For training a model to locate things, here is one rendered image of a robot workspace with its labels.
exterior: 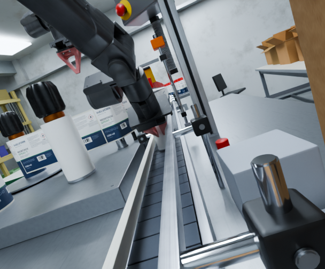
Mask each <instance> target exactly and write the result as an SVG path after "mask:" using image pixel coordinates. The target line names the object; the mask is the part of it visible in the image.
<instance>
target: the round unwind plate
mask: <svg viewBox="0 0 325 269"><path fill-rule="evenodd" d="M46 168H47V171H46V172H45V173H43V174H41V175H39V176H37V177H35V178H32V179H30V180H26V179H25V177H22V178H20V179H18V180H17V181H15V182H13V183H11V184H9V185H8V186H7V187H8V189H9V191H10V193H14V192H17V191H19V190H22V189H24V188H26V187H29V186H31V185H33V184H36V183H38V182H39V181H41V180H43V179H45V178H48V177H50V176H52V175H53V174H55V173H57V172H58V171H60V170H62V168H61V166H60V164H59V163H56V164H53V165H51V166H48V167H46Z"/></svg>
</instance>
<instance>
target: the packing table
mask: <svg viewBox="0 0 325 269"><path fill-rule="evenodd" d="M255 71H259V74H260V78H261V81H262V85H263V87H264V91H265V95H266V98H270V95H269V92H268V88H267V84H266V81H265V77H264V74H272V75H283V76H295V77H307V78H308V76H307V71H306V67H305V63H304V61H297V62H294V63H292V64H286V65H280V64H277V65H273V64H272V65H265V66H262V67H260V68H257V69H255ZM308 91H311V88H309V89H306V90H302V91H299V92H296V93H293V94H290V95H287V96H284V97H281V98H278V99H282V100H283V99H286V98H290V97H292V98H295V99H298V100H300V101H303V102H308V103H313V104H314V101H313V100H309V99H306V98H302V97H299V96H297V95H299V94H302V93H305V92H308Z"/></svg>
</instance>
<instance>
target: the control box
mask: <svg viewBox="0 0 325 269"><path fill-rule="evenodd" d="M114 2H115V4H116V5H117V4H118V3H122V4H123V5H124V6H125V7H126V8H127V13H126V14H125V15H124V16H123V17H120V18H121V20H122V22H123V25H124V26H141V25H143V24H145V23H146V22H148V21H149V20H150V18H152V17H154V16H156V15H157V14H159V13H160V9H159V6H158V1H157V0H114Z"/></svg>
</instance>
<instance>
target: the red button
mask: <svg viewBox="0 0 325 269"><path fill-rule="evenodd" d="M115 10H116V13H117V15H118V16H120V17H123V16H124V15H125V14H126V13H127V8H126V7H125V6H124V5H123V4H122V3H118V4H117V5H116V8H115Z"/></svg>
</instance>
